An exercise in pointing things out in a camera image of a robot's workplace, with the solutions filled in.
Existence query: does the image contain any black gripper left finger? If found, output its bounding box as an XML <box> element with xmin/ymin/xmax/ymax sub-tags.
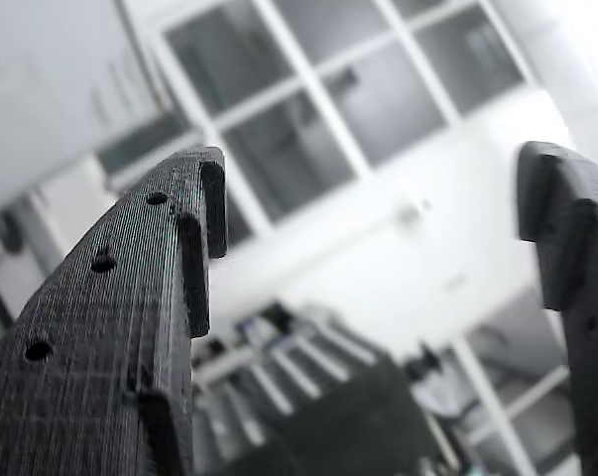
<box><xmin>0</xmin><ymin>145</ymin><xmax>229</xmax><ymax>476</ymax></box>

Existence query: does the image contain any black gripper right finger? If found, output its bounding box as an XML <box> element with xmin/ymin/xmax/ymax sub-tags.
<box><xmin>515</xmin><ymin>140</ymin><xmax>598</xmax><ymax>476</ymax></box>

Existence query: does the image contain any white framed window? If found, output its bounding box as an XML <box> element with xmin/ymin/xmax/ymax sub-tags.
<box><xmin>119</xmin><ymin>0</ymin><xmax>542</xmax><ymax>224</ymax></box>

